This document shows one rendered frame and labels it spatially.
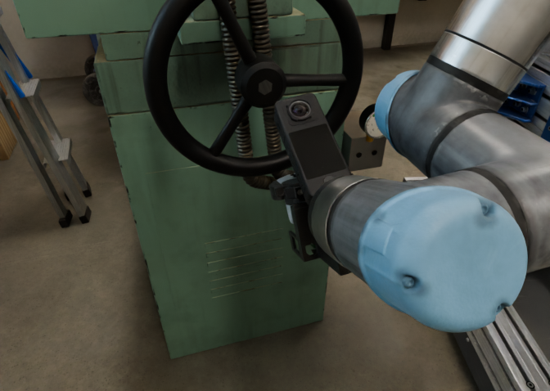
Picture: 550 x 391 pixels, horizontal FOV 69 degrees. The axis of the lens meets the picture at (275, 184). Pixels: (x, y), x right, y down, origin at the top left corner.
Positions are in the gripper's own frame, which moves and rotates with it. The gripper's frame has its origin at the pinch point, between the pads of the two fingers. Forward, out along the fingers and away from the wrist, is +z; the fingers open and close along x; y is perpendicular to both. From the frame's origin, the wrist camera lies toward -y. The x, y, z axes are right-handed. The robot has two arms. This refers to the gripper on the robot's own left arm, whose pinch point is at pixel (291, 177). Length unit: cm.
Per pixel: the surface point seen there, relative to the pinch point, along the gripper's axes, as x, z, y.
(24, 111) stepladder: -61, 87, -28
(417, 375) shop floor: 31, 36, 62
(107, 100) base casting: -23.7, 17.4, -16.7
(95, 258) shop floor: -53, 92, 24
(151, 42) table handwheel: -13.8, -4.7, -18.9
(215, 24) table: -5.4, 3.9, -22.1
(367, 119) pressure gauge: 20.2, 17.2, -5.3
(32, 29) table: -30.2, 11.5, -27.2
